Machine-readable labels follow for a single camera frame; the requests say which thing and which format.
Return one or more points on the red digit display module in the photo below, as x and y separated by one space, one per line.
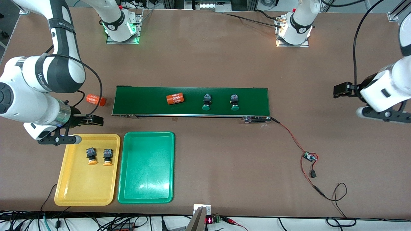
209 220

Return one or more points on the small black controller board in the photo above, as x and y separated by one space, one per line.
310 157

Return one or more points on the yellow push button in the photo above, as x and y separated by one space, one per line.
91 153
108 154

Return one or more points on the black power strip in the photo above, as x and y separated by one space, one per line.
123 228

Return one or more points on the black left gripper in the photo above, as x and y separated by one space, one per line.
363 84

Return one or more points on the grey metal camera mount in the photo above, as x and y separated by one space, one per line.
196 223

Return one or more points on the black inline rocker switch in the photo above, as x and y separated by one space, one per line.
312 174

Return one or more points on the aluminium profile bracket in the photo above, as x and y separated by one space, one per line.
393 16

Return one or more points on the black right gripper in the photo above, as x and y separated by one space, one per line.
75 117

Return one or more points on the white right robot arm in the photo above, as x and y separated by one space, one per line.
29 96

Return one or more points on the red black power lead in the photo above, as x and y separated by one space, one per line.
318 190

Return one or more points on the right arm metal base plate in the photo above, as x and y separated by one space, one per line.
139 29

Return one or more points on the orange 4680 cylinder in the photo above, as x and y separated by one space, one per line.
93 99
175 98

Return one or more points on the green plastic tray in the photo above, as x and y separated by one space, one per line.
146 166

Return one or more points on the yellow plastic tray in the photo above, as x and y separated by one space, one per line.
80 183

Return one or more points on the aluminium frame structure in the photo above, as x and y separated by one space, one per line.
207 4

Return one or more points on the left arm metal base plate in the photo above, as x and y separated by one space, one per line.
281 45

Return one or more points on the green conveyor belt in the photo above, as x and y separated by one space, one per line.
144 101

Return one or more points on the green push button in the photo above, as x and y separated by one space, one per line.
234 99
206 99

